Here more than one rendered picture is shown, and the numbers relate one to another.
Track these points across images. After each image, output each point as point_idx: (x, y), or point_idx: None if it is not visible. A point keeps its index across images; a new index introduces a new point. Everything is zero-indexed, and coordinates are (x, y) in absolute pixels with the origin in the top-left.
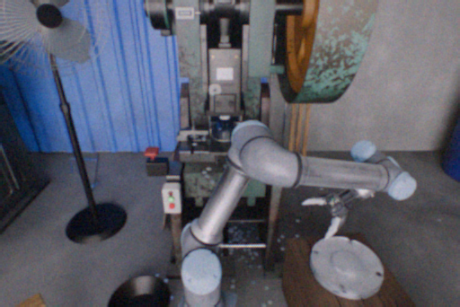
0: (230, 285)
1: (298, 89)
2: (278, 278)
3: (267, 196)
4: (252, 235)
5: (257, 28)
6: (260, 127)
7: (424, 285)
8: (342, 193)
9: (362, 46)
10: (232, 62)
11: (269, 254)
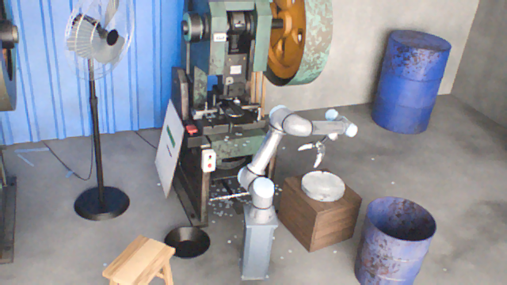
0: (242, 224)
1: (283, 76)
2: None
3: None
4: (242, 191)
5: (260, 42)
6: (287, 108)
7: (366, 199)
8: (322, 139)
9: (325, 58)
10: (241, 62)
11: None
